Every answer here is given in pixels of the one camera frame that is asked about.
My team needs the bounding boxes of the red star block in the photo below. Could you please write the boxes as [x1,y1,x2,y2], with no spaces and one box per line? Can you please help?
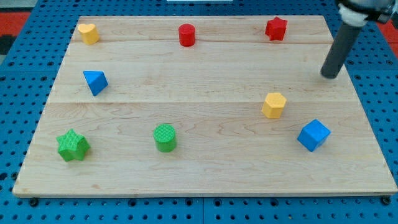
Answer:
[265,16,288,40]

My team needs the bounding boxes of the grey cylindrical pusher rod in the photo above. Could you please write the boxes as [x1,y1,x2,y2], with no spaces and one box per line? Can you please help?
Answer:
[320,22,362,79]

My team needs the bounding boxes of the blue cube block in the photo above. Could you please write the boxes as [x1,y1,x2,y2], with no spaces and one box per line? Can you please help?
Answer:
[297,119,331,152]

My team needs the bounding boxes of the yellow heart block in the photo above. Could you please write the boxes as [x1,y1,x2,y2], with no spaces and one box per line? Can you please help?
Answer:
[78,24,100,45]

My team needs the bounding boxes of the red cylinder block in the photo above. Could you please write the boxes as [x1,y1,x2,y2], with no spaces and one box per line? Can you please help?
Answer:
[178,24,195,47]

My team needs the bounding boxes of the yellow hexagon block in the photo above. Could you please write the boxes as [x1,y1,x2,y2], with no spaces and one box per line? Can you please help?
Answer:
[261,93,287,119]

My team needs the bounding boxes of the robot arm end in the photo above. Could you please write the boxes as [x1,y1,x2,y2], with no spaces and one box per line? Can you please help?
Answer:
[335,0,397,29]

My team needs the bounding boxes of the wooden board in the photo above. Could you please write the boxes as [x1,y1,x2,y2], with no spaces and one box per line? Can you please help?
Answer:
[12,16,397,198]

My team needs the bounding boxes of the blue triangular prism block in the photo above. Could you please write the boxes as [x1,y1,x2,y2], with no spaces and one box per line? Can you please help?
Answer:
[83,70,108,96]

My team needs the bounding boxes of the green cylinder block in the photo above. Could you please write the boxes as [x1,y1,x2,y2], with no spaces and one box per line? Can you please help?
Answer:
[153,124,177,152]

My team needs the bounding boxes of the green star block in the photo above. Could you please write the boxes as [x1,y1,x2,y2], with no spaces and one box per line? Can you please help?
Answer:
[56,129,90,162]

